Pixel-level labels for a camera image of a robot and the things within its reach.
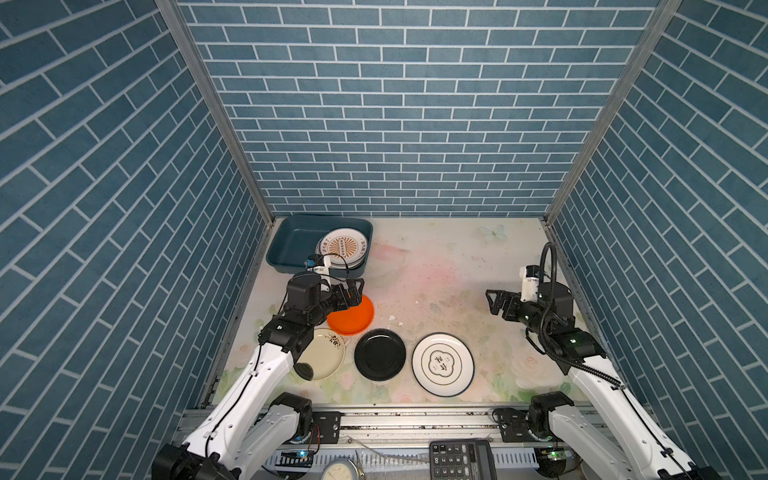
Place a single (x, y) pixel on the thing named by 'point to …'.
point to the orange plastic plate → (353, 321)
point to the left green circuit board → (297, 458)
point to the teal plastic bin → (292, 240)
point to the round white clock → (340, 469)
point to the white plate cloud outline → (443, 364)
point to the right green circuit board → (557, 455)
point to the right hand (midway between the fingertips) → (498, 290)
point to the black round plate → (380, 354)
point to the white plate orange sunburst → (349, 243)
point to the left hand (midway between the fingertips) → (352, 283)
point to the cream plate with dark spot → (324, 352)
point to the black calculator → (461, 459)
